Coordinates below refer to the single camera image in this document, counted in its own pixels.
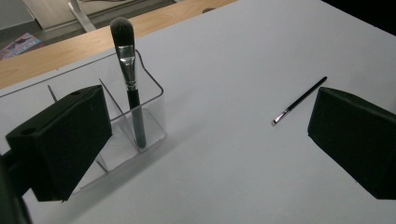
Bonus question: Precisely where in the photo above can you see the clear acrylic organizer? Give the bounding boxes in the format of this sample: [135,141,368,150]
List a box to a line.
[0,49,168,192]

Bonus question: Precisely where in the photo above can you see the white cabinet panel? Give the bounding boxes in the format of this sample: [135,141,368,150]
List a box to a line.
[0,0,35,31]

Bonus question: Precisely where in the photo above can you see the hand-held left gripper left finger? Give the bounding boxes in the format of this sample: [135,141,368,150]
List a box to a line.
[5,84,113,203]

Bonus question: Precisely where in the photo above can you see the white desk frame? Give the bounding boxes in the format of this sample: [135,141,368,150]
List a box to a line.
[67,0,97,33]

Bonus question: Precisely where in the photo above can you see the pink printed packet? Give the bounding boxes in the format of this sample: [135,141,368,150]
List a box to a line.
[0,32,43,61]

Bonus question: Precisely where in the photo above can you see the thick black makeup brush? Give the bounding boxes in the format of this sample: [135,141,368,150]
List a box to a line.
[109,16,148,149]

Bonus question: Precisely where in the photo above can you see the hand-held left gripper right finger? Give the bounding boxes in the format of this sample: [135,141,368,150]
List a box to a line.
[307,86,396,201]

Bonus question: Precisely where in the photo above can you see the thin black makeup brush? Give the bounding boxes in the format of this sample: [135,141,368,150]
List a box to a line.
[271,76,329,127]

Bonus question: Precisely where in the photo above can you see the wooden table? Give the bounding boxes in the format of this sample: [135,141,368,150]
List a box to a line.
[0,0,237,91]

